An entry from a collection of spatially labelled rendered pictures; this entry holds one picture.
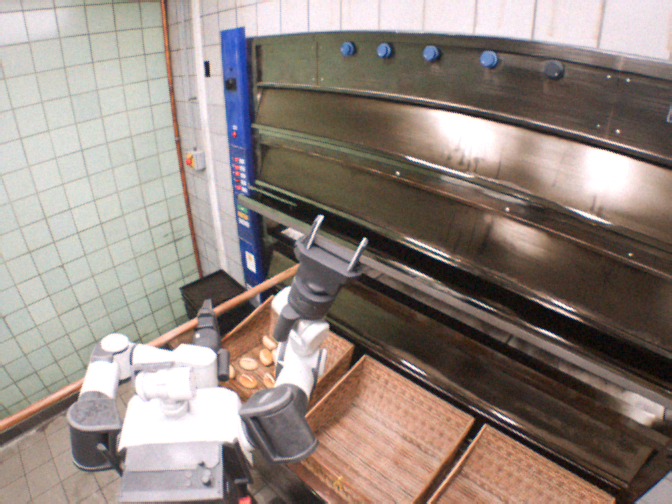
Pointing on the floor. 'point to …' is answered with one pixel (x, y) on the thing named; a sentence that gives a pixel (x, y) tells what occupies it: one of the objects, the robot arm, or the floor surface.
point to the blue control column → (241, 142)
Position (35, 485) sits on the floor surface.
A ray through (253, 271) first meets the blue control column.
